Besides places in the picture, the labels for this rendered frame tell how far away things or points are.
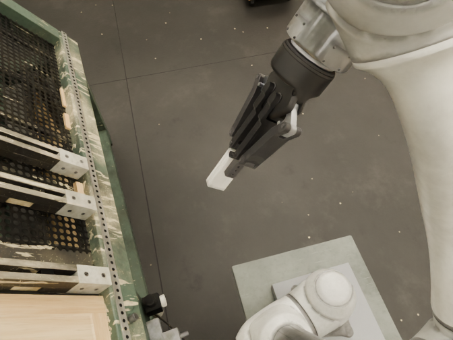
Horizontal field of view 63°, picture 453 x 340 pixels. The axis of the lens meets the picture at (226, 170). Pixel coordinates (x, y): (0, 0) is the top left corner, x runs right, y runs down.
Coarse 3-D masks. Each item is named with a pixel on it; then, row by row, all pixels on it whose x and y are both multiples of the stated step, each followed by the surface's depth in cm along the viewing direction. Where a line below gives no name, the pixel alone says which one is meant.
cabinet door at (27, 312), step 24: (0, 312) 93; (24, 312) 98; (48, 312) 104; (72, 312) 110; (96, 312) 116; (0, 336) 91; (24, 336) 95; (48, 336) 100; (72, 336) 106; (96, 336) 112
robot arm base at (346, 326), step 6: (294, 288) 131; (342, 324) 123; (348, 324) 123; (336, 330) 121; (342, 330) 122; (348, 330) 122; (324, 336) 122; (330, 336) 122; (336, 336) 123; (342, 336) 123; (348, 336) 122
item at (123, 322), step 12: (72, 72) 182; (72, 84) 176; (84, 120) 166; (84, 132) 161; (84, 144) 156; (96, 180) 148; (96, 192) 144; (96, 204) 140; (108, 240) 134; (108, 252) 130; (108, 264) 127; (120, 288) 125; (120, 300) 122; (120, 312) 119; (120, 324) 117
